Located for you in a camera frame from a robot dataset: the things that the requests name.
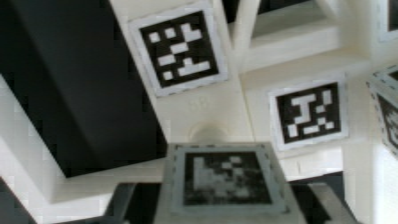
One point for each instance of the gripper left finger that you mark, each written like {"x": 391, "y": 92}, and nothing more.
{"x": 132, "y": 206}

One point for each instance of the white chair leg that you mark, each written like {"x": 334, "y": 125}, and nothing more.
{"x": 382, "y": 86}
{"x": 224, "y": 187}

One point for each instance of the white U-shaped fence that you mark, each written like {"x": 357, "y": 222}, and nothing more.
{"x": 61, "y": 199}

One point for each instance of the white chair back piece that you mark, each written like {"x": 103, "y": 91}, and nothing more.
{"x": 203, "y": 40}

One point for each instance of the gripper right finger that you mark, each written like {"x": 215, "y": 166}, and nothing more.
{"x": 320, "y": 205}

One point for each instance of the white chair seat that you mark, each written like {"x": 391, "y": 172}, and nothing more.
{"x": 308, "y": 106}

